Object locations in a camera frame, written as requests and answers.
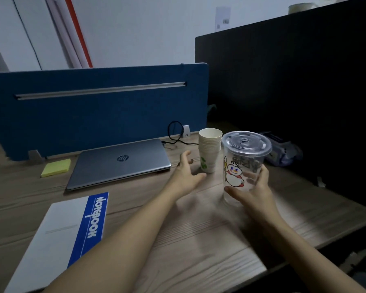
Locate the person's left hand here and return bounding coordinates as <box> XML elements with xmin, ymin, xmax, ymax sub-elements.
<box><xmin>164</xmin><ymin>150</ymin><xmax>207</xmax><ymax>199</ymax></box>

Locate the person's right hand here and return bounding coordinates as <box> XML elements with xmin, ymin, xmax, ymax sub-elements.
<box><xmin>224</xmin><ymin>164</ymin><xmax>283</xmax><ymax>225</ymax></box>

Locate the clear cartoon plastic cup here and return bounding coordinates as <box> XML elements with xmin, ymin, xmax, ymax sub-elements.
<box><xmin>222</xmin><ymin>130</ymin><xmax>272</xmax><ymax>207</ymax></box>

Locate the silver laptop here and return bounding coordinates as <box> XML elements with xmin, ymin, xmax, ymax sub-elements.
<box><xmin>65</xmin><ymin>138</ymin><xmax>172</xmax><ymax>192</ymax></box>

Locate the yellow sticky note pad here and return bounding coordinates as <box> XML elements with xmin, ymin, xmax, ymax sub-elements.
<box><xmin>40</xmin><ymin>158</ymin><xmax>72</xmax><ymax>178</ymax></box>

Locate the blue and white notebook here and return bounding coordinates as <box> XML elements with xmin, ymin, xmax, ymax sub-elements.
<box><xmin>3</xmin><ymin>192</ymin><xmax>109</xmax><ymax>293</ymax></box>

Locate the person's right forearm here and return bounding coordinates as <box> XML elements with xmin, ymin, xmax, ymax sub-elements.
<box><xmin>261</xmin><ymin>215</ymin><xmax>366</xmax><ymax>293</ymax></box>

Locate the person's left forearm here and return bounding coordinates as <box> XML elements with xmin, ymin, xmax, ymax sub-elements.
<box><xmin>44</xmin><ymin>187</ymin><xmax>179</xmax><ymax>293</ymax></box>

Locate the wooden desk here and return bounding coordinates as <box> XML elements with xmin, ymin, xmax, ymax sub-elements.
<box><xmin>0</xmin><ymin>131</ymin><xmax>366</xmax><ymax>293</ymax></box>

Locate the blue desk divider panel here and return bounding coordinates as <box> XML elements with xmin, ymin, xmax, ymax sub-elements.
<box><xmin>0</xmin><ymin>62</ymin><xmax>209</xmax><ymax>162</ymax></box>

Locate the stack of white paper cups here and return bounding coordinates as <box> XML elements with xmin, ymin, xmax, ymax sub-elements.
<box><xmin>198</xmin><ymin>128</ymin><xmax>223</xmax><ymax>174</ymax></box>

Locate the blue plastic tissue pack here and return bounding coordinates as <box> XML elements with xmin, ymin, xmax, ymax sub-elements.
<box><xmin>259</xmin><ymin>131</ymin><xmax>304</xmax><ymax>167</ymax></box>

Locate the black divider panel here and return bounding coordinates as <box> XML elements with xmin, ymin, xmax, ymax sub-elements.
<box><xmin>194</xmin><ymin>0</ymin><xmax>366</xmax><ymax>211</ymax></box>

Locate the white paper notice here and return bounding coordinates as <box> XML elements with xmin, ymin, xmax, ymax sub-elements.
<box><xmin>214</xmin><ymin>6</ymin><xmax>232</xmax><ymax>33</ymax></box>

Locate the red strip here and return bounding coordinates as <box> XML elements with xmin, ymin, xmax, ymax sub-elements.
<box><xmin>64</xmin><ymin>0</ymin><xmax>94</xmax><ymax>68</ymax></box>

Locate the white tube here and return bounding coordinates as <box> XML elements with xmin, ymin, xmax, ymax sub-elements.
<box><xmin>44</xmin><ymin>0</ymin><xmax>83</xmax><ymax>69</ymax></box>
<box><xmin>53</xmin><ymin>0</ymin><xmax>90</xmax><ymax>69</ymax></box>

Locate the black cable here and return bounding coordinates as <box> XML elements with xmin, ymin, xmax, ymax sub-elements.
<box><xmin>161</xmin><ymin>120</ymin><xmax>199</xmax><ymax>147</ymax></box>

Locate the silver divider rail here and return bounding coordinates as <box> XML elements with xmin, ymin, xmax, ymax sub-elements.
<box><xmin>15</xmin><ymin>81</ymin><xmax>187</xmax><ymax>101</ymax></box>

